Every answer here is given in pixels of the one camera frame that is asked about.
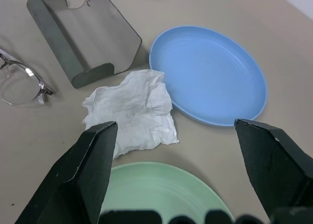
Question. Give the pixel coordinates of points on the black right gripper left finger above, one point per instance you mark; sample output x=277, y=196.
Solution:
x=80, y=175

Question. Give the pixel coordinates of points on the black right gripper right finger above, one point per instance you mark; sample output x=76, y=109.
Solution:
x=274, y=165

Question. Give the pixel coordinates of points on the green plastic plate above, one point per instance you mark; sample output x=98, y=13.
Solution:
x=159, y=189

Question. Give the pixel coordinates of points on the white tissue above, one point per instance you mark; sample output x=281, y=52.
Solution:
x=132, y=106

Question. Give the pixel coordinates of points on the clear frame eyeglasses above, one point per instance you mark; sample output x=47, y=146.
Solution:
x=41, y=88

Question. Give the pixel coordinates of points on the blue plastic plate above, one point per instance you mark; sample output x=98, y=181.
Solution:
x=207, y=74

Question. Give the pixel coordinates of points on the gray glasses case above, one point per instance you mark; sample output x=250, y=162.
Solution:
x=93, y=38

